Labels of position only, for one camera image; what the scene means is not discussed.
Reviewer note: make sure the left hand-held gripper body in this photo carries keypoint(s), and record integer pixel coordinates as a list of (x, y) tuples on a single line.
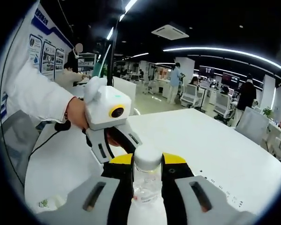
[(103, 105)]

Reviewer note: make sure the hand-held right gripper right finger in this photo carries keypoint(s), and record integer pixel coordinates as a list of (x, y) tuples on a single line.
[(173, 187)]

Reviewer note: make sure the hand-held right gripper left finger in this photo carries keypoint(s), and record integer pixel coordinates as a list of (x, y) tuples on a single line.
[(121, 187)]

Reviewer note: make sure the clear plastic bottle red label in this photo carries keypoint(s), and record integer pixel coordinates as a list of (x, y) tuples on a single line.
[(147, 159)]

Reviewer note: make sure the white paper cup green print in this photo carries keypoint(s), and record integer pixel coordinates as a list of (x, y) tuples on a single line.
[(46, 202)]

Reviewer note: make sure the person's left hand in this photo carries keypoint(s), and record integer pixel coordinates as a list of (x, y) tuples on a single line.
[(77, 112)]

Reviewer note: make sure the white partition cabinet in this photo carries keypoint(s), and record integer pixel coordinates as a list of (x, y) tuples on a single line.
[(124, 86)]

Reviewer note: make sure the green curved stand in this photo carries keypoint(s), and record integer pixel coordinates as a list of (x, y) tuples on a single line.
[(100, 63)]

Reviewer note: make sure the white table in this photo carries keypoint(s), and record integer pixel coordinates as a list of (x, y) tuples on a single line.
[(201, 145)]

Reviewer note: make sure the white table outlet strip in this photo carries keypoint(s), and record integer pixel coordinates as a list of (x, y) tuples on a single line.
[(224, 187)]

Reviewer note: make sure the black pole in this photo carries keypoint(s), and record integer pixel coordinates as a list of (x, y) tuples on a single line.
[(114, 47)]

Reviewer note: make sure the row of ceiling lights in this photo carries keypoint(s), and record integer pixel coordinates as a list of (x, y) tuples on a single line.
[(110, 33)]

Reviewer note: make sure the grey mesh chair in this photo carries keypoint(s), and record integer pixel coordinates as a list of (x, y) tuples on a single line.
[(16, 140)]

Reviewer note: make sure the ceiling air conditioner vent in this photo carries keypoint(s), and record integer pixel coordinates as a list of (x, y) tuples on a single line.
[(169, 31)]

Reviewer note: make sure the long curved ceiling light strip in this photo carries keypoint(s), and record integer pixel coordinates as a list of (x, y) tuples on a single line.
[(189, 48)]

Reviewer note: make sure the potted green plant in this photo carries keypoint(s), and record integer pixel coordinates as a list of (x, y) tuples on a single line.
[(268, 112)]

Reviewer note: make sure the white side desk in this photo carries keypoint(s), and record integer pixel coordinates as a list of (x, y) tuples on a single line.
[(278, 125)]

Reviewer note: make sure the wall poster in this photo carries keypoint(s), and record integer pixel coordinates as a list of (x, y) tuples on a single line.
[(48, 58), (35, 51), (59, 59)]

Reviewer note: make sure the blue wall banner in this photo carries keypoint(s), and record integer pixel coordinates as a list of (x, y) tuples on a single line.
[(51, 25)]

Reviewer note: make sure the wall monitor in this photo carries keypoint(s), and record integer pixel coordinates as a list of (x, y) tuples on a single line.
[(206, 70), (230, 78)]

